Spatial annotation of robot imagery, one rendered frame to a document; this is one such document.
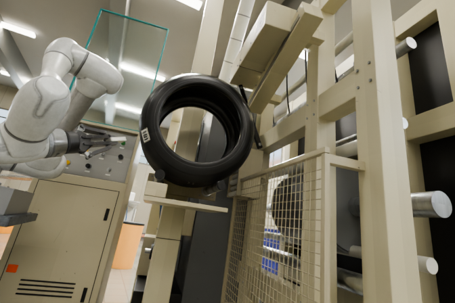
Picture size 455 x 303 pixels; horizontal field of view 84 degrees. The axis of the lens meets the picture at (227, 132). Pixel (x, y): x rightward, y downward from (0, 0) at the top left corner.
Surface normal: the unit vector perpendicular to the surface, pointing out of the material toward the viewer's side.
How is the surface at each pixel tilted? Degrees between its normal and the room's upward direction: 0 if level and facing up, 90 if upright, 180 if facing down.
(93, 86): 143
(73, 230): 90
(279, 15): 90
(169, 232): 90
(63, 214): 90
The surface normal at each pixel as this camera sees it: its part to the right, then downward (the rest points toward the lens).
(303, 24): -0.04, 0.80
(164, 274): 0.28, -0.29
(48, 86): 0.72, -0.51
